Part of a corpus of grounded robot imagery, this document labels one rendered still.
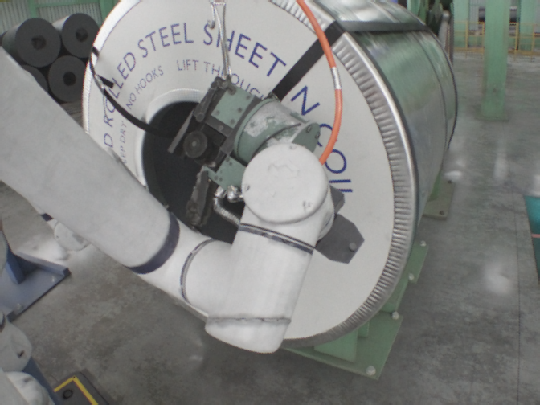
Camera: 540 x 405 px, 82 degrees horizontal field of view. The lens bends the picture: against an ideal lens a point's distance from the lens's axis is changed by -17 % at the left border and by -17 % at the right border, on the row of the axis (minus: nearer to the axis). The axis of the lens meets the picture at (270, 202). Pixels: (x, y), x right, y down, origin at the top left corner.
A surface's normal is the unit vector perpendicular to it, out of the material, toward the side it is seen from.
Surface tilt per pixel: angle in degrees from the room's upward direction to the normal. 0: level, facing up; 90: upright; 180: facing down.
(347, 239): 49
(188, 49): 90
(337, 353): 90
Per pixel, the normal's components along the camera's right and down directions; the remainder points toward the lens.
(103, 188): 0.88, 0.03
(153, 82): -0.51, 0.42
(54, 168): 0.72, 0.33
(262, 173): -0.33, -0.33
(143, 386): -0.10, -0.90
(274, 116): 0.04, -0.55
